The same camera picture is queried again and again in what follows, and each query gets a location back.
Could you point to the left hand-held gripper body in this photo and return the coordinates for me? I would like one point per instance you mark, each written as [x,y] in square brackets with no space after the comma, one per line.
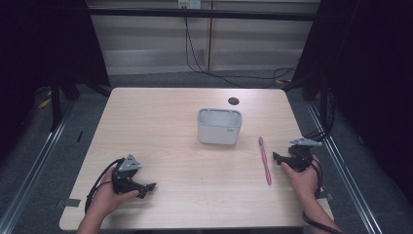
[125,182]

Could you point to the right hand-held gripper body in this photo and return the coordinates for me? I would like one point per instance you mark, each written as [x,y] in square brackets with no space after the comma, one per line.
[300,159]

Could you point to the pink toothbrush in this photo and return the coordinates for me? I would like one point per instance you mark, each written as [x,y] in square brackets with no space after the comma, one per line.
[265,162]

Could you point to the white plastic container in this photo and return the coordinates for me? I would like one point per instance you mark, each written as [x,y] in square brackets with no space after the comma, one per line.
[219,128]

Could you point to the person's right hand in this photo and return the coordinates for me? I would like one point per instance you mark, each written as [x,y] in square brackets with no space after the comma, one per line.
[305,183]

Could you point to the person's left hand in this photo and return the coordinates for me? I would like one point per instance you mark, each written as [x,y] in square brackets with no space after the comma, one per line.
[107,200]

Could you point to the grey tape strip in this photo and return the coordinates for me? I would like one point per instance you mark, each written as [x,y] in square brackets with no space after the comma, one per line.
[326,196]
[69,202]

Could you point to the black metal stand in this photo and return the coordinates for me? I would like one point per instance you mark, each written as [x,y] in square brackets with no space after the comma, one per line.
[324,107]
[56,104]

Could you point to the small black floor strip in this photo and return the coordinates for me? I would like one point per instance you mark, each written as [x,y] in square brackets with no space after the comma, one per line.
[79,136]

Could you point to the black table grommet hole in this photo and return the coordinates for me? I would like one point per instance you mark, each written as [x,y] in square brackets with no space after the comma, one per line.
[233,101]

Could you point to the yellow floor marker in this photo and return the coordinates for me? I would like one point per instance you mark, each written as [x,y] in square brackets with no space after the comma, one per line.
[45,103]

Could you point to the black curtain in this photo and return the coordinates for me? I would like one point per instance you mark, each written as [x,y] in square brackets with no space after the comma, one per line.
[45,42]
[367,65]

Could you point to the metal floor rail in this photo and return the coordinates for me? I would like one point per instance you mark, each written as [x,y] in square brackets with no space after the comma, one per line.
[344,175]
[32,165]

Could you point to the black horizontal frame bar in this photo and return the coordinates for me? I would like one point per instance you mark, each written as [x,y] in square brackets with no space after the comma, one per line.
[201,14]

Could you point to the white wall power outlet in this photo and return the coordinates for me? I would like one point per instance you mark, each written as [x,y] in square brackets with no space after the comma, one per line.
[189,4]

